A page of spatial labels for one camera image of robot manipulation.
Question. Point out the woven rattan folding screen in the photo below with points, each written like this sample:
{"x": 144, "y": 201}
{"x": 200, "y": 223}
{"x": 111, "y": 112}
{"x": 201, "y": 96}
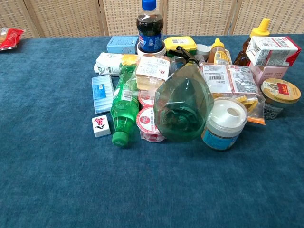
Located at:
{"x": 66, "y": 16}

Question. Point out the white mahjong tile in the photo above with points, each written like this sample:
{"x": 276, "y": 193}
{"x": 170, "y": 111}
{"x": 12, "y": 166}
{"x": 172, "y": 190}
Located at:
{"x": 101, "y": 126}

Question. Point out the pink cardboard box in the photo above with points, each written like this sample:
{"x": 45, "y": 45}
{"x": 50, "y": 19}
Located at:
{"x": 270, "y": 72}

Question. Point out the jar with gold red lid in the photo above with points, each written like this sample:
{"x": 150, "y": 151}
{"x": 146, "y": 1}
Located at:
{"x": 279, "y": 95}

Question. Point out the red white milk carton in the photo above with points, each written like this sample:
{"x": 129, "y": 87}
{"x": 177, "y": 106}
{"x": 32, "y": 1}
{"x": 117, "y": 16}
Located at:
{"x": 270, "y": 51}

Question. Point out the grey white round cap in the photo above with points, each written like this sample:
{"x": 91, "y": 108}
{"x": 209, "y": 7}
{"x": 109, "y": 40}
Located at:
{"x": 203, "y": 50}

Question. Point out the light blue carton box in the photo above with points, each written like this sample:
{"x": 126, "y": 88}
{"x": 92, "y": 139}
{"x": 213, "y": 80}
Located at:
{"x": 121, "y": 44}

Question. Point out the white lidded jar blue label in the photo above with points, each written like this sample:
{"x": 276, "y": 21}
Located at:
{"x": 224, "y": 124}

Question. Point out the blue velvet tablecloth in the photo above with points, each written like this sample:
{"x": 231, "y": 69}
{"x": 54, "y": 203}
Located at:
{"x": 71, "y": 178}

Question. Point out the clear packet of crackers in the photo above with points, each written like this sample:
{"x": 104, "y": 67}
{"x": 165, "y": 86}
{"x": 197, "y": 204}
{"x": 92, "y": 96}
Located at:
{"x": 152, "y": 71}

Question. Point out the clear bag of yellow snacks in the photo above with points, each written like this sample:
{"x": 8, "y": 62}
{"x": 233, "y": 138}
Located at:
{"x": 235, "y": 83}

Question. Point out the large honey bottle yellow cap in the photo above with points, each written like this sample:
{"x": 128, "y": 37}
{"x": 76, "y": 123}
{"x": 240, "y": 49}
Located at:
{"x": 243, "y": 55}

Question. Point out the green soda bottle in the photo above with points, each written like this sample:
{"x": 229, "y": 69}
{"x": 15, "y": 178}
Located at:
{"x": 124, "y": 102}

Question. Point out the green spray bottle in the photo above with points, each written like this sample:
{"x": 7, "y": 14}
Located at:
{"x": 184, "y": 104}

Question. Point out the yellow lidded green container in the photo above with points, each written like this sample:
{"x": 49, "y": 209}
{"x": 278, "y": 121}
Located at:
{"x": 180, "y": 44}

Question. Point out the red and white sealed cup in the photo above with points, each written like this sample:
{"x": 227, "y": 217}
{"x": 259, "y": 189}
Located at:
{"x": 145, "y": 97}
{"x": 148, "y": 124}

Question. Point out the small amber yellow-cap bottle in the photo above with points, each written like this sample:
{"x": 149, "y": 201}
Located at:
{"x": 218, "y": 54}

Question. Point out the red snack packet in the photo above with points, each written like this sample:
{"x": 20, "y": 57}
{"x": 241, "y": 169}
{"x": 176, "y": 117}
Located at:
{"x": 9, "y": 38}

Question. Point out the cola bottle with blue cap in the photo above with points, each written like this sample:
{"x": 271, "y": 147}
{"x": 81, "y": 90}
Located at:
{"x": 150, "y": 28}

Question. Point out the blue tissue packet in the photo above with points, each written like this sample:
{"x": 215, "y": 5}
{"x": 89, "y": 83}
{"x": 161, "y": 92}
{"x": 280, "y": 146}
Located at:
{"x": 102, "y": 93}

